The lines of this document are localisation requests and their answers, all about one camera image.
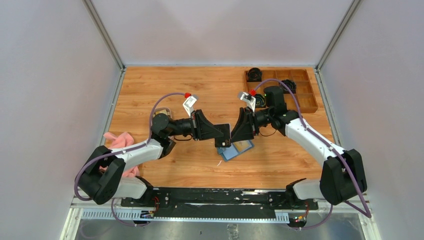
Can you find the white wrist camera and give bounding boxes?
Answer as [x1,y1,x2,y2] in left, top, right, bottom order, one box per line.
[182,94,199,118]
[237,92,256,112]

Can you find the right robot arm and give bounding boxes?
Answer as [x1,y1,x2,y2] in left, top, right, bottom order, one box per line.
[231,86,368,209]

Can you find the aluminium frame rail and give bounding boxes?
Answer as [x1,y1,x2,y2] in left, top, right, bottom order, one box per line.
[71,187,363,225]

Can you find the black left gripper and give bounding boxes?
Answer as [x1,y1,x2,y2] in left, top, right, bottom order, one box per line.
[167,110,224,142]

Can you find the black rosette top left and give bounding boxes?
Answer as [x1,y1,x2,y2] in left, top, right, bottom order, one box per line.
[246,67,263,82]

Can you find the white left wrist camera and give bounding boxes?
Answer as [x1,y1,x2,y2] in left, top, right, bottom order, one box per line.
[182,94,199,118]

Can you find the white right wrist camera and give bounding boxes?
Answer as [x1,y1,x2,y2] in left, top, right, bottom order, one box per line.
[237,92,256,112]

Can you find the blue leather card holder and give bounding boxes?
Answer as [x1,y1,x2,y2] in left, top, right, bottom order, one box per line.
[217,140,254,162]

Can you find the wooden compartment tray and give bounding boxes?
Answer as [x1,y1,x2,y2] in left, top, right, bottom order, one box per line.
[243,68,319,114]

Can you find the black rosette middle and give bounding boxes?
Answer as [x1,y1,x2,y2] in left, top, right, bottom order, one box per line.
[279,79,297,94]

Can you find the pink cloth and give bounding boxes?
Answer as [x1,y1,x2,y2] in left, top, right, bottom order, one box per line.
[103,132,140,178]

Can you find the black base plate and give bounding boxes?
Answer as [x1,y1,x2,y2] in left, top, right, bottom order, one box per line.
[120,187,319,220]

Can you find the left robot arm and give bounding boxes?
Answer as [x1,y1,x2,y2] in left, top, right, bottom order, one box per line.
[75,110,231,207]

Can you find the black VIP card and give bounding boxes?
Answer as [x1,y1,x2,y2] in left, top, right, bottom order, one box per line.
[214,123,231,148]

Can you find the gold card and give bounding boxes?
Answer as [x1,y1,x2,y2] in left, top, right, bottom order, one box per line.
[233,140,253,153]

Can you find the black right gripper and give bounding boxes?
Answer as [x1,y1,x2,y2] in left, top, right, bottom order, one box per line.
[229,107,274,143]

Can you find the black blue rosette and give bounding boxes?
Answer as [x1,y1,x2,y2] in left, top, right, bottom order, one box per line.
[254,93,266,109]

